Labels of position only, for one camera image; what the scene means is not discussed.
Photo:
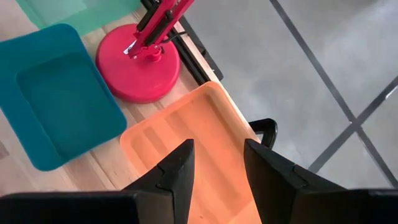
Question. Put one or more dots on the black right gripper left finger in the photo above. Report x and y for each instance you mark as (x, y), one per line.
(177, 174)

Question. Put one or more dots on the black aluminium table frame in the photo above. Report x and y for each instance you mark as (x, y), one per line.
(186, 57)

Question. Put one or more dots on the translucent aqua plastic tray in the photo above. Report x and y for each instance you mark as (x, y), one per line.
(102, 12)

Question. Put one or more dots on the blue plastic bin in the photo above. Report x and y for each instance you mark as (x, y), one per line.
(62, 102)

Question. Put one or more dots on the red desk lamp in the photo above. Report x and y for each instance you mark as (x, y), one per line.
(136, 77)

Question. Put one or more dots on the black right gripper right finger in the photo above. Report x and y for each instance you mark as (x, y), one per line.
(270, 180)

